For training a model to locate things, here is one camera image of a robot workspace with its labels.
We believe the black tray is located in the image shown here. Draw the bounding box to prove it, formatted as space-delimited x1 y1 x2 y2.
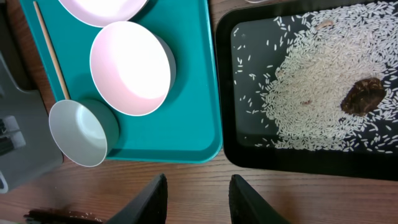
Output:
215 0 397 181

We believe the pile of white rice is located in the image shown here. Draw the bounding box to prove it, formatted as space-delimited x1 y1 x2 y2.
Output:
233 1 398 155

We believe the wooden chopstick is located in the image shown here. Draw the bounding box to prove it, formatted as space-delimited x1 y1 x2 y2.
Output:
33 1 70 100

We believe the grey metal bowl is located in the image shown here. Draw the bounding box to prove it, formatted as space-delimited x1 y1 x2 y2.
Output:
49 100 120 167

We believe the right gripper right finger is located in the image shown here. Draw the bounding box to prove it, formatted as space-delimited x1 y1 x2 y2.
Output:
228 174 289 224

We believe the brown food scrap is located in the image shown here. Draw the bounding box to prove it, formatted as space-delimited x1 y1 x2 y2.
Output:
340 78 386 116

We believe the large white plate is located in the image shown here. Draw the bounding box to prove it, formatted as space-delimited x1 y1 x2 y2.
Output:
59 0 149 27

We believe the white bowl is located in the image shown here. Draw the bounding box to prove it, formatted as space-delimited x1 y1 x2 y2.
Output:
90 21 177 116

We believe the grey plastic dish rack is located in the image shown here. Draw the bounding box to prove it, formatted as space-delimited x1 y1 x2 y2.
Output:
1 57 63 194

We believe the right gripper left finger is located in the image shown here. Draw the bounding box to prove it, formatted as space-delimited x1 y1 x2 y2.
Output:
106 174 168 224

